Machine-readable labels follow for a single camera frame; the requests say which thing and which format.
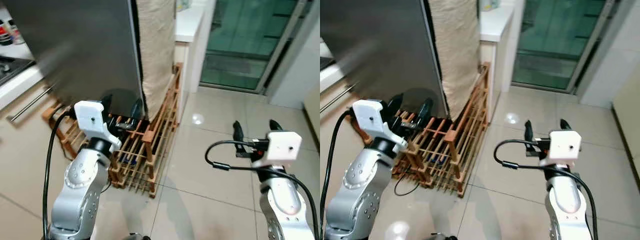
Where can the fridge door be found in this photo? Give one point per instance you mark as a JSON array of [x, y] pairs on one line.
[[370, 55], [75, 55]]

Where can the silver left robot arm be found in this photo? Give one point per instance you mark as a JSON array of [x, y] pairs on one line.
[[360, 185], [80, 185]]

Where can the small grey fridge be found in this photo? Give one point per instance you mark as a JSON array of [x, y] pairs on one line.
[[380, 30], [90, 30]]

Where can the beige hanging cloth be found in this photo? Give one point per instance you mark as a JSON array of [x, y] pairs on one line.
[[157, 50], [457, 50]]

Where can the kitchen counter with stove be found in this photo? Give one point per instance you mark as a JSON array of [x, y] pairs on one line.
[[327, 80], [17, 85]]

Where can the black stove top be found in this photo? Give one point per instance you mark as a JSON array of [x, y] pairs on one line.
[[12, 67], [326, 62]]

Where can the glass sliding door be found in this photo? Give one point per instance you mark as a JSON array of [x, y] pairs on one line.
[[550, 40], [240, 40]]

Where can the white counter beige cabinet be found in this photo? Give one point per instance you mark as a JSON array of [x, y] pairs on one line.
[[187, 27], [495, 25]]

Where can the pale condiment bottle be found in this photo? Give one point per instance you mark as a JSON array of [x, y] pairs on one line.
[[16, 32]]

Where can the red labelled bottle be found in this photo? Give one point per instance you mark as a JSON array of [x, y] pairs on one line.
[[4, 34]]

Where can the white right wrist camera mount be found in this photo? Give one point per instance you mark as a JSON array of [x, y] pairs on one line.
[[565, 146], [282, 147]]

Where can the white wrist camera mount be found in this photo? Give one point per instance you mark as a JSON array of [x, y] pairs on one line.
[[565, 146], [372, 120], [92, 120], [282, 147]]

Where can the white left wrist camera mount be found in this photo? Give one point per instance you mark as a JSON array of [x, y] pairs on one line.
[[92, 120], [372, 120]]

